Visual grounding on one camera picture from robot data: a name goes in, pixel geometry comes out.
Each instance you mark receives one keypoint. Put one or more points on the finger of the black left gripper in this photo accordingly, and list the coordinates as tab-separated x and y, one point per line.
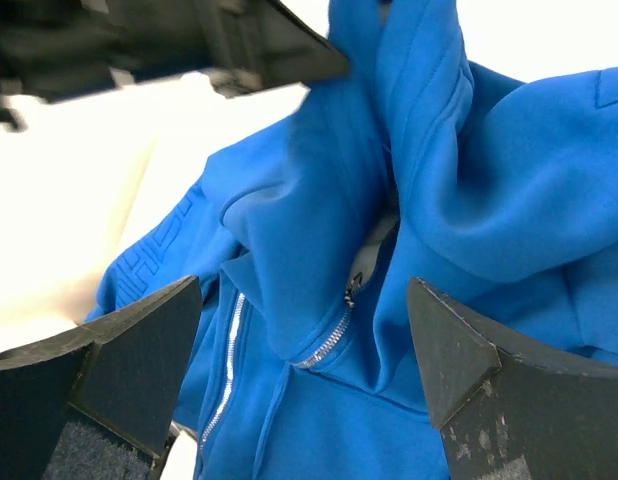
262	45

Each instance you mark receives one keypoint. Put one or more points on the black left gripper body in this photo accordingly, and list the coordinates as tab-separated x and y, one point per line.
60	50

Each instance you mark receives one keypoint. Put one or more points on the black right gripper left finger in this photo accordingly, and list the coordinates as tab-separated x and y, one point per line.
97	401

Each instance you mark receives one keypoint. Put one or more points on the blue zip-up jacket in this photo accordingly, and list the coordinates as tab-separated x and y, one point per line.
418	164

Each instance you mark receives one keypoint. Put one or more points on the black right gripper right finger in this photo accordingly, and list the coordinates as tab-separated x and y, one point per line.
506	405

